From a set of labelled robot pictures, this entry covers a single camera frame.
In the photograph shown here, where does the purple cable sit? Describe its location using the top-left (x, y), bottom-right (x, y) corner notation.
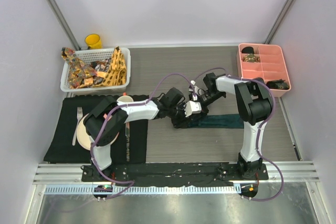
top-left (90, 73), bottom-right (197, 200)
top-left (193, 67), bottom-right (286, 203)

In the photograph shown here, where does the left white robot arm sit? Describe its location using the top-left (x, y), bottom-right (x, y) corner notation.
top-left (83, 88), bottom-right (202, 182)

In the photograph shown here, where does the white plastic basket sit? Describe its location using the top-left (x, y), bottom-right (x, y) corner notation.
top-left (60, 47), bottom-right (131, 94)

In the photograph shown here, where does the yellow spotted tie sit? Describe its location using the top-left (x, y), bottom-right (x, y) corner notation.
top-left (100, 47), bottom-right (127, 87)

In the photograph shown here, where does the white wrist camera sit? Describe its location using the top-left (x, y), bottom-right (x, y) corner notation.
top-left (188, 80), bottom-right (199, 98)
top-left (185, 101), bottom-right (202, 117)

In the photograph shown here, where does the multicolour patterned tie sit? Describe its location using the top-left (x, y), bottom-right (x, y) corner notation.
top-left (61, 47), bottom-right (111, 89)

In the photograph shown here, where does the pink compartment tray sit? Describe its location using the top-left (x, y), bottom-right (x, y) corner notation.
top-left (237, 43), bottom-right (291, 98)

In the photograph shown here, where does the black placemat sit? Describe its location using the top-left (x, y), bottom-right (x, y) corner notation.
top-left (44, 95), bottom-right (148, 164)

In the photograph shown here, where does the orange mug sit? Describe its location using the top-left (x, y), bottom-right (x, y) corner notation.
top-left (117, 92), bottom-right (134, 103)

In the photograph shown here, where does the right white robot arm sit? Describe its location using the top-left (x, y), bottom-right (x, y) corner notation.
top-left (201, 72), bottom-right (275, 179)

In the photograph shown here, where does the rolled camouflage tie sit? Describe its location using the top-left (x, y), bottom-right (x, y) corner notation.
top-left (242, 54), bottom-right (261, 63)

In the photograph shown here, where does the pink white plate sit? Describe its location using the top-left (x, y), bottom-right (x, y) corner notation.
top-left (76, 118), bottom-right (120, 151)

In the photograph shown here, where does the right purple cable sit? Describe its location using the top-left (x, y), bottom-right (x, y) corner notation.
top-left (193, 67), bottom-right (286, 203)

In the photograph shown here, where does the white slotted cable duct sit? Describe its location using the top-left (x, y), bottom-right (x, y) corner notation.
top-left (44, 184), bottom-right (241, 195)

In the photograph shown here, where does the rolled dark patterned tie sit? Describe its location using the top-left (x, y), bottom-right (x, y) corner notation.
top-left (266, 79), bottom-right (290, 90)

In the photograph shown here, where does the silver fork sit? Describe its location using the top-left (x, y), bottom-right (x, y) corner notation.
top-left (72, 107), bottom-right (83, 146)

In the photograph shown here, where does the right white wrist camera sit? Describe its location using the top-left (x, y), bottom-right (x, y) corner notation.
top-left (188, 80), bottom-right (199, 98)

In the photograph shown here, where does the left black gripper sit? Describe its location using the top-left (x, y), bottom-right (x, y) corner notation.
top-left (167, 102), bottom-right (192, 129)

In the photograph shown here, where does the dark green tie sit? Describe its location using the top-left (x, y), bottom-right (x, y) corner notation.
top-left (187, 114), bottom-right (244, 129)

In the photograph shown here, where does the rolled black tie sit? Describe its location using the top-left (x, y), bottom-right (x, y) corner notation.
top-left (241, 46), bottom-right (255, 54)

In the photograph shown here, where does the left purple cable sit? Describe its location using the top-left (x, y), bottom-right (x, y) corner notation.
top-left (90, 73), bottom-right (197, 200)

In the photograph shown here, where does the yellow mug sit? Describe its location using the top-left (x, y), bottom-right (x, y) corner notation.
top-left (85, 34), bottom-right (103, 49)

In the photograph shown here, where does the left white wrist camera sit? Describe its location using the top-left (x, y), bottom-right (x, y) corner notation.
top-left (185, 101), bottom-right (202, 117)

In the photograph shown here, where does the table knife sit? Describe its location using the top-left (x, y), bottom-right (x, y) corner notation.
top-left (125, 122), bottom-right (130, 162)

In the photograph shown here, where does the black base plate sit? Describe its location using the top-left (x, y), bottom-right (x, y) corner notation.
top-left (81, 162), bottom-right (269, 187)

